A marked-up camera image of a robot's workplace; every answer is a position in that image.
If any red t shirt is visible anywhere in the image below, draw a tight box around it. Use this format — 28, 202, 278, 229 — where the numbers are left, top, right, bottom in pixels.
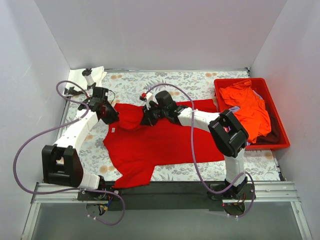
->
103, 103, 224, 189

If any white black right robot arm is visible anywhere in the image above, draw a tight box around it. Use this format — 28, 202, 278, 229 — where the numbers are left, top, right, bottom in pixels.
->
141, 105, 249, 199

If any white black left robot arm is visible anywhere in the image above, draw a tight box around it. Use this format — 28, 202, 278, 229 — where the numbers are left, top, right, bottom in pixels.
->
41, 103, 119, 200

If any floral table cloth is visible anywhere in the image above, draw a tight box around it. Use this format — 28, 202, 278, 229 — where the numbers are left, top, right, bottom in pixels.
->
49, 70, 281, 183

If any white black printed t shirt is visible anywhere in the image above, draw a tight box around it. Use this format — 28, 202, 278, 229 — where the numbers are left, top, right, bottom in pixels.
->
63, 66, 107, 96

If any lavender t shirt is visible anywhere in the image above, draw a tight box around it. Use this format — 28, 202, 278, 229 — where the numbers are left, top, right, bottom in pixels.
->
224, 88, 266, 113

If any orange t shirt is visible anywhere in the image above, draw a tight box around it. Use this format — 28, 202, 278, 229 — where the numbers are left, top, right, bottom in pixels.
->
219, 79, 272, 144

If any red plastic bin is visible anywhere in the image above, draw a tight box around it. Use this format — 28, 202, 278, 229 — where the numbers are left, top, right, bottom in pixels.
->
214, 78, 290, 150

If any dark maroon t shirt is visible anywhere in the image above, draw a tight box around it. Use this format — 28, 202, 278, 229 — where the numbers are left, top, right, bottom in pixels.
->
256, 103, 280, 145

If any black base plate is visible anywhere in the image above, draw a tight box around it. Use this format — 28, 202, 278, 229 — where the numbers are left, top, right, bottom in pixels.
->
77, 181, 256, 215

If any aluminium frame rail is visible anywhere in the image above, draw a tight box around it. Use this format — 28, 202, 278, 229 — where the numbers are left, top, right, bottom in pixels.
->
22, 181, 312, 240

